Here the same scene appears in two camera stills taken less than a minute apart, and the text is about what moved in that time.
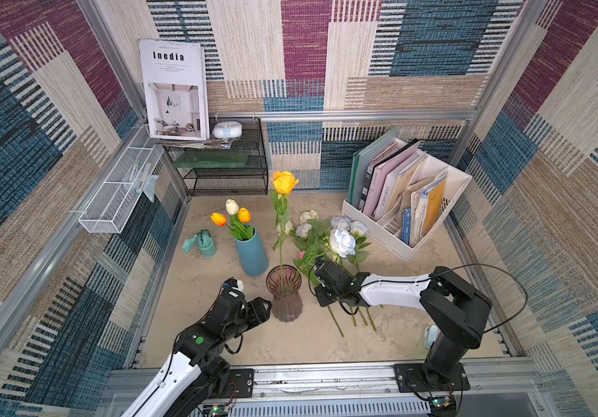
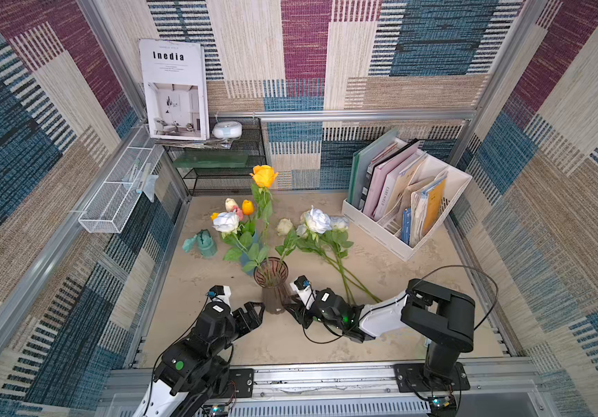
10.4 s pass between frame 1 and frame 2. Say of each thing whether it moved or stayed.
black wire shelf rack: stayed
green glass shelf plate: stayed
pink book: stayed
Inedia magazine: stayed
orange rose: moved
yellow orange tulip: moved
